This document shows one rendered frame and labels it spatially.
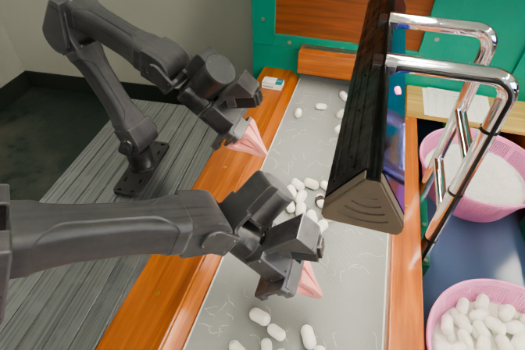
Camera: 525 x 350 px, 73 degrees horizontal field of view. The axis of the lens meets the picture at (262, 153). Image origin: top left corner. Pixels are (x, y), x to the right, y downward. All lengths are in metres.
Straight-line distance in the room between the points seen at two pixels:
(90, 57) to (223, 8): 1.26
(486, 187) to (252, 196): 0.62
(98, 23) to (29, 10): 1.92
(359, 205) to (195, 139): 0.76
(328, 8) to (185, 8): 1.14
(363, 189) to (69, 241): 0.29
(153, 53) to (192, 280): 0.40
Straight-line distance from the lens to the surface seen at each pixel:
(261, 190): 0.49
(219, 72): 0.62
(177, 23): 2.15
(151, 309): 0.66
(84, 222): 0.41
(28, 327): 0.84
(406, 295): 0.68
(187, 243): 0.46
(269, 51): 1.18
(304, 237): 0.48
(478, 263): 0.89
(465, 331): 0.72
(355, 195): 0.35
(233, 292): 0.67
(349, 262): 0.72
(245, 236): 0.52
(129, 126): 0.87
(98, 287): 0.82
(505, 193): 0.99
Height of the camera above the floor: 1.34
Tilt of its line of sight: 42 degrees down
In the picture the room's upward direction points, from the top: straight up
